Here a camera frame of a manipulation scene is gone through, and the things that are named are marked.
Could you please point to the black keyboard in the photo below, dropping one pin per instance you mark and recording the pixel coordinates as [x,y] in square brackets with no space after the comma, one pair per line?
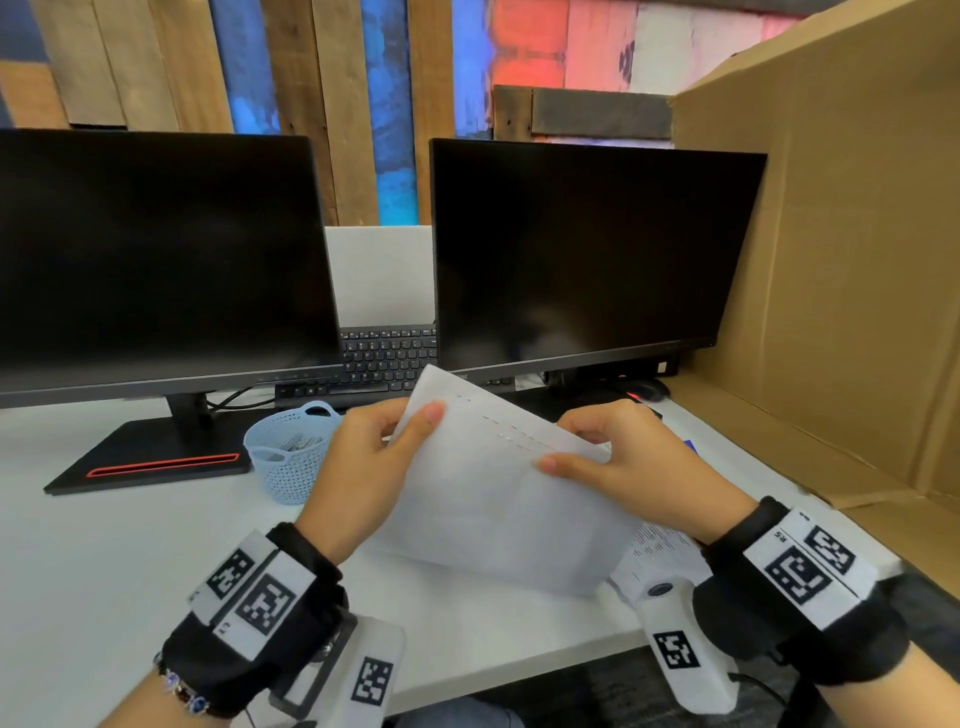
[382,360]

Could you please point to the person's left forearm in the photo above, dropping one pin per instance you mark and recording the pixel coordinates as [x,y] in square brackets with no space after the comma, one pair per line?
[150,712]

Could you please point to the black monitor with red-striped stand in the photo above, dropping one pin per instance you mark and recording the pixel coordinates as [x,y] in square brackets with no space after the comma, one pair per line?
[157,255]

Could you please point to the brown cardboard divider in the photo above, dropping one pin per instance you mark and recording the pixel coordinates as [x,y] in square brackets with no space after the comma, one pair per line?
[847,262]

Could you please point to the black monitor with plain stand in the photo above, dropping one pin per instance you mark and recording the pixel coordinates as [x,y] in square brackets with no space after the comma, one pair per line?
[585,247]

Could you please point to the person's left thumb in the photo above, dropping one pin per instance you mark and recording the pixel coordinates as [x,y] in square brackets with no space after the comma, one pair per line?
[416,442]

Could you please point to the printed paper sheet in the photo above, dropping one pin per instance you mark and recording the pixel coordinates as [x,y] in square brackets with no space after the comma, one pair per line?
[664,551]

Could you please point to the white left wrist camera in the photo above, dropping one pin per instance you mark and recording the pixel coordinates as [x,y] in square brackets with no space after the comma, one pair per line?
[360,675]

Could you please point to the light blue plastic basket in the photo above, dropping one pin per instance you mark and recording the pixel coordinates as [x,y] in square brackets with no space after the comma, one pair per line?
[289,469]

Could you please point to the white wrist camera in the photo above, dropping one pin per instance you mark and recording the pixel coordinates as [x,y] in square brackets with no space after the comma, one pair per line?
[360,675]
[679,645]

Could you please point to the black computer mouse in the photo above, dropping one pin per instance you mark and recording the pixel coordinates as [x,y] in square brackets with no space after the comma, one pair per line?
[649,388]

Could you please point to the person's left hand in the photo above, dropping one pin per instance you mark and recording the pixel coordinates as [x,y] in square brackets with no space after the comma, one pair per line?
[352,480]

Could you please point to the white paper sheet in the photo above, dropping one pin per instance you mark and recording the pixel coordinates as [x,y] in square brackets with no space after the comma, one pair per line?
[495,502]

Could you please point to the person's right hand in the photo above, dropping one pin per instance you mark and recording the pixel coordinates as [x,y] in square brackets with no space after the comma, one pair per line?
[652,472]

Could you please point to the person's leg in jeans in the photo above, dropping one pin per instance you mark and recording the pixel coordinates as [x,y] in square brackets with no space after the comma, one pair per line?
[457,714]

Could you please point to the pile of metal binder clips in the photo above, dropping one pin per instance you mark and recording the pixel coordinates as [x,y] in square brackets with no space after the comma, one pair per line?
[296,442]

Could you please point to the person's right forearm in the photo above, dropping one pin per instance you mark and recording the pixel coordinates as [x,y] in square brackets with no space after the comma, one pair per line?
[900,697]

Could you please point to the white panel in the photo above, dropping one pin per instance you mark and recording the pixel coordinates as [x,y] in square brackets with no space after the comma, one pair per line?
[379,274]

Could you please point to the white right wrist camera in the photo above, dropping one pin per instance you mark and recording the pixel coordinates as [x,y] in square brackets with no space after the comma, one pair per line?
[679,645]

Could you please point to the person's right thumb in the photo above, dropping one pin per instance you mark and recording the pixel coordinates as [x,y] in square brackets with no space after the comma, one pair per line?
[570,463]

